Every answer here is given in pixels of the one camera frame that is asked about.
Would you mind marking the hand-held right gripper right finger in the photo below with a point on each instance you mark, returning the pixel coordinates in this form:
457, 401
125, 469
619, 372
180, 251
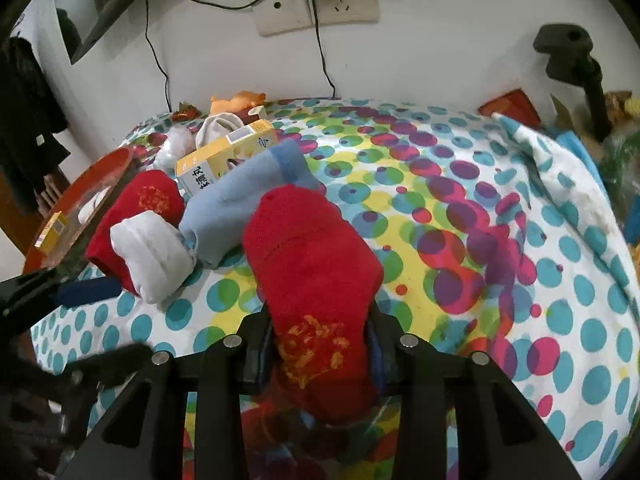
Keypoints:
385, 360

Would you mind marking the red sock with gold print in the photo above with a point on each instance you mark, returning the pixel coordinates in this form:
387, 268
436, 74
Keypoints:
310, 270
150, 200

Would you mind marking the folded white sock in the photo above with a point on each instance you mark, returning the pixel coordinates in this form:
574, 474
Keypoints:
217, 127

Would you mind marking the black hanging clothing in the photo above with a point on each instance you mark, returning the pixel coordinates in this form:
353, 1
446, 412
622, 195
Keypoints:
25, 120

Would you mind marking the light blue sock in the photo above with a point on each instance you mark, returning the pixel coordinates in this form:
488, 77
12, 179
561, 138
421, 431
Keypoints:
225, 205

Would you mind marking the red plastic basin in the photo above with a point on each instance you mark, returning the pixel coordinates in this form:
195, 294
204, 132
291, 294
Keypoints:
102, 170

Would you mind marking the small yellow box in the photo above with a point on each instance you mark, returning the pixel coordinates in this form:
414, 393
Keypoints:
50, 230

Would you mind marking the yellow plush toy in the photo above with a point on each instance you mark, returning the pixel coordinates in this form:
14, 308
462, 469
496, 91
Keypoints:
622, 107

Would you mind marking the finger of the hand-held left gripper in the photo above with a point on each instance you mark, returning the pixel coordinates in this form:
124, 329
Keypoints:
115, 360
87, 291

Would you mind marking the white sock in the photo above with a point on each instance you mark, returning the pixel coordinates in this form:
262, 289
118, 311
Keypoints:
150, 255
217, 127

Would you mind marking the polka dot bedsheet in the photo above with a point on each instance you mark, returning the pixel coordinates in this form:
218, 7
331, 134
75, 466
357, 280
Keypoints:
450, 210

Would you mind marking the red candy wrapper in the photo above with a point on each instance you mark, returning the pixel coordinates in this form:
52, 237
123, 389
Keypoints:
184, 112

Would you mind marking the crumpled clear plastic bag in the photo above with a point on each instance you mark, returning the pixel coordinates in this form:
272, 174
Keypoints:
172, 150

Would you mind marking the yellow cardboard box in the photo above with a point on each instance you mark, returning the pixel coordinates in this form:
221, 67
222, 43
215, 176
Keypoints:
235, 147

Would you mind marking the blue cloth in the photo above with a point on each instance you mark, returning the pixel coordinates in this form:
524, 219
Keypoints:
575, 147

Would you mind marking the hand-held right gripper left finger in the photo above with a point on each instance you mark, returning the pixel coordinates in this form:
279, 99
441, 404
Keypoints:
252, 355

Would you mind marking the red packet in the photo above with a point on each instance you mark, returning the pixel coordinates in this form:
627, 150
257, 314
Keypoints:
512, 107

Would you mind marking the black clamp stand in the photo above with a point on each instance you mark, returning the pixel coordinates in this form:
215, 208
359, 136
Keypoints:
565, 55

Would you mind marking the orange plastic toy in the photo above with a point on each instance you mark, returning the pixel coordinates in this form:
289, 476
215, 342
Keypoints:
235, 101

